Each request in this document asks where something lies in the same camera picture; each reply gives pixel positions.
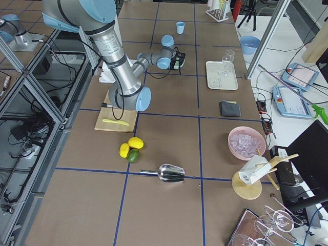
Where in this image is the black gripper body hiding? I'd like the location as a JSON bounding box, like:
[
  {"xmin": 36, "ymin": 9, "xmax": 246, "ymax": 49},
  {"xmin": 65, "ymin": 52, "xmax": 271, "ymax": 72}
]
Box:
[{"xmin": 172, "ymin": 52, "xmax": 186, "ymax": 69}]

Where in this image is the light blue plastic cup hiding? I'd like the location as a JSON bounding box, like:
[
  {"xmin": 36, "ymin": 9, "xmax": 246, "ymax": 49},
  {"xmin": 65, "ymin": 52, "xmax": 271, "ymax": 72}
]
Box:
[{"xmin": 176, "ymin": 22, "xmax": 185, "ymax": 34}]

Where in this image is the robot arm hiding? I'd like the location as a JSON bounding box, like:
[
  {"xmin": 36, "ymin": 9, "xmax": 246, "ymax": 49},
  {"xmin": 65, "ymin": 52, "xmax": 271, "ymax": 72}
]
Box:
[
  {"xmin": 1, "ymin": 14, "xmax": 32, "ymax": 47},
  {"xmin": 43, "ymin": 0, "xmax": 183, "ymax": 111}
]

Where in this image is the blue bowl with fork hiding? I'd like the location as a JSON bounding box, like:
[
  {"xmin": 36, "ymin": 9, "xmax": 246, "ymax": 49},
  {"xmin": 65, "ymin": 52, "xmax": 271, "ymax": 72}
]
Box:
[{"xmin": 240, "ymin": 35, "xmax": 261, "ymax": 55}]

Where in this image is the pink bowl with ice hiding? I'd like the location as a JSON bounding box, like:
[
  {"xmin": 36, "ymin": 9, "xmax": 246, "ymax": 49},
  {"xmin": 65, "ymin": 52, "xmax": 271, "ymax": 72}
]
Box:
[{"xmin": 228, "ymin": 126, "xmax": 267, "ymax": 160}]

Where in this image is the metal ice scoop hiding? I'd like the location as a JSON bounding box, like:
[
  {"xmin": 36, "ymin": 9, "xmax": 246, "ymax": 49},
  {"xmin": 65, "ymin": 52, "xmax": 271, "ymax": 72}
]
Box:
[{"xmin": 139, "ymin": 163, "xmax": 185, "ymax": 183}]

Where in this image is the cream bear tray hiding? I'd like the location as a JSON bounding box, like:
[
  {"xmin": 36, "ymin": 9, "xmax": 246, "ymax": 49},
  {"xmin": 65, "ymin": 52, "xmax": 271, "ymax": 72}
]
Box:
[{"xmin": 206, "ymin": 61, "xmax": 238, "ymax": 91}]

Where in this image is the clear wine glass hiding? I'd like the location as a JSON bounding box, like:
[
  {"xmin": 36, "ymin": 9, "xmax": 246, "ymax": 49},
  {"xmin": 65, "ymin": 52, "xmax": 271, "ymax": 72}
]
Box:
[{"xmin": 218, "ymin": 49, "xmax": 235, "ymax": 78}]

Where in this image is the grey folded cloth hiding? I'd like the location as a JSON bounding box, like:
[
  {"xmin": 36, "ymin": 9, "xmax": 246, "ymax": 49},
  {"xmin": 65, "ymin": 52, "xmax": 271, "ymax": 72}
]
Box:
[{"xmin": 219, "ymin": 100, "xmax": 241, "ymax": 117}]

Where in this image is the wooden cutting board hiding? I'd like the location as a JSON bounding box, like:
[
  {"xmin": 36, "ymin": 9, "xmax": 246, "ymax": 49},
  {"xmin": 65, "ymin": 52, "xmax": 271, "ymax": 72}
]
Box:
[{"xmin": 94, "ymin": 107, "xmax": 137, "ymax": 132}]

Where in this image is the yellow lemon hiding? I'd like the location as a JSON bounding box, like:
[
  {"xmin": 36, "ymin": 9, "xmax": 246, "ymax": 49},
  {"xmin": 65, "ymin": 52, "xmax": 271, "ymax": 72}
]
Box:
[
  {"xmin": 128, "ymin": 137, "xmax": 144, "ymax": 149},
  {"xmin": 119, "ymin": 143, "xmax": 130, "ymax": 158}
]

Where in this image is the yellow plastic knife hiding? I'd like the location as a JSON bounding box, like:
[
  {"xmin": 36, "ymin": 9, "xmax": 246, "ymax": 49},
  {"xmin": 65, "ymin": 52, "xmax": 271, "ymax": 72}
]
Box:
[{"xmin": 102, "ymin": 118, "xmax": 130, "ymax": 126}]

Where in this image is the green lime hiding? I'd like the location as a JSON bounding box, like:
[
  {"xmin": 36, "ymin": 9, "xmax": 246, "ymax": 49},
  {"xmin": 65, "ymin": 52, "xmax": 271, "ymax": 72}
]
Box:
[{"xmin": 127, "ymin": 149, "xmax": 139, "ymax": 163}]

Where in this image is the blue teach pendant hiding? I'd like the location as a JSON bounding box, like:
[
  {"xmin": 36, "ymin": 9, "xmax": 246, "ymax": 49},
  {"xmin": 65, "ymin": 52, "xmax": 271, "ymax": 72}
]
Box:
[
  {"xmin": 281, "ymin": 63, "xmax": 319, "ymax": 91},
  {"xmin": 272, "ymin": 86, "xmax": 312, "ymax": 119}
]

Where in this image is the wooden stand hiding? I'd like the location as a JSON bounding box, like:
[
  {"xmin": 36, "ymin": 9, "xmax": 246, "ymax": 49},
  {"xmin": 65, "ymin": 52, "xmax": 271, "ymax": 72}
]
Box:
[{"xmin": 232, "ymin": 154, "xmax": 299, "ymax": 200}]

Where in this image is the white wire cup rack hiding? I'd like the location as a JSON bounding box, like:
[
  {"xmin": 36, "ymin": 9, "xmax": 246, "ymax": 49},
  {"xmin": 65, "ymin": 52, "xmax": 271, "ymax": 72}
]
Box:
[{"xmin": 206, "ymin": 0, "xmax": 231, "ymax": 23}]

